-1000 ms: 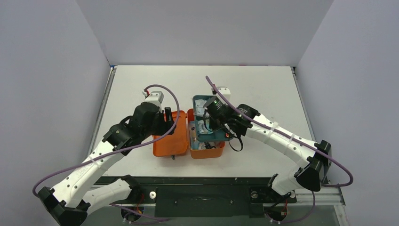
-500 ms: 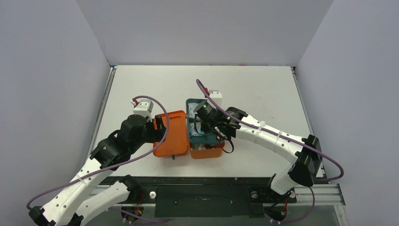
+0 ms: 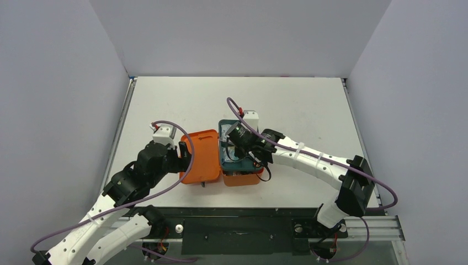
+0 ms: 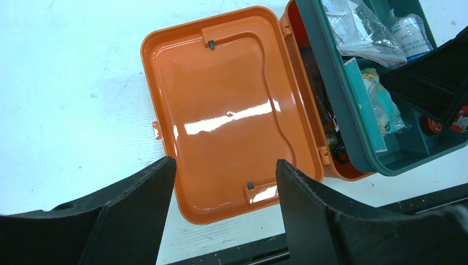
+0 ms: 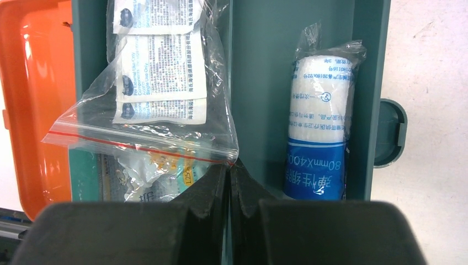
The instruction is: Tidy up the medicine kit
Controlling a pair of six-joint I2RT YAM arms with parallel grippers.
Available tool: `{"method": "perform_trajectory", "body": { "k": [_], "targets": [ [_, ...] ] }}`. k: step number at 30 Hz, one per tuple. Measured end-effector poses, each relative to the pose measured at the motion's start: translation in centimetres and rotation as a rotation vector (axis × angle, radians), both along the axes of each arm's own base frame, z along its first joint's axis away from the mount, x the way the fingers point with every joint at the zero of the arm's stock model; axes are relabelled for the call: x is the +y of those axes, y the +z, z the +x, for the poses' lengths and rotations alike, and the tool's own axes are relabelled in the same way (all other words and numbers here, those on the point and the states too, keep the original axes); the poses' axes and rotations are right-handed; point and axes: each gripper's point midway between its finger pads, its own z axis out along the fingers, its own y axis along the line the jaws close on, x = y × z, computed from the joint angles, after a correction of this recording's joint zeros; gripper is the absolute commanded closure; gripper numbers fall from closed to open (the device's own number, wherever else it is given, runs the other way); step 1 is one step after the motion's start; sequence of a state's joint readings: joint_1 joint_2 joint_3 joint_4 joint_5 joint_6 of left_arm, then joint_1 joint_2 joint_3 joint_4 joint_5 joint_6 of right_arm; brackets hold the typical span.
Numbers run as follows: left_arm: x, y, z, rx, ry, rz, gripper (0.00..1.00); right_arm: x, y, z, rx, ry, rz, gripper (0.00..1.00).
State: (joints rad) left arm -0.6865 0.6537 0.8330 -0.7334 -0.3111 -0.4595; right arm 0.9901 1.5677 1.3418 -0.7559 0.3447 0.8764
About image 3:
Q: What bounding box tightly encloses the orange plastic medicine box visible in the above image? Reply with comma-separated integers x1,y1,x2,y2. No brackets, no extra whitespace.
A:
182,129,264,187

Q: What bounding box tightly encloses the teal divided tray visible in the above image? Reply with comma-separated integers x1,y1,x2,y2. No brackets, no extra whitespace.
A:
218,119,260,172

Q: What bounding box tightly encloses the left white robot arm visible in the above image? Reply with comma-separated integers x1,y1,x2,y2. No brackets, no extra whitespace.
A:
32,140,194,264

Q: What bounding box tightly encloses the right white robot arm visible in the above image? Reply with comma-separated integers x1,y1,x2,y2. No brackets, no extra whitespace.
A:
226,122,375,236

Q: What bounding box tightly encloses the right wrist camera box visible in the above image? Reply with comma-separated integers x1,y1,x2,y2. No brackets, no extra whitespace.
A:
240,109,259,131

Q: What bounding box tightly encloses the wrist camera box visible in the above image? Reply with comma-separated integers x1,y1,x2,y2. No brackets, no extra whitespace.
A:
240,109,259,131
151,124,177,150

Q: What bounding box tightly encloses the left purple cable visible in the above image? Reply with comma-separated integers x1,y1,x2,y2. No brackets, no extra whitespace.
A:
30,120,196,257

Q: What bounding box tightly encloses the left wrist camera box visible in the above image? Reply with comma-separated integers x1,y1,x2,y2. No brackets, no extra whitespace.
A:
151,124,177,150

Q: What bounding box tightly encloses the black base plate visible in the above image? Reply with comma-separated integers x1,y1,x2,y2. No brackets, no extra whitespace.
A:
136,207,370,262

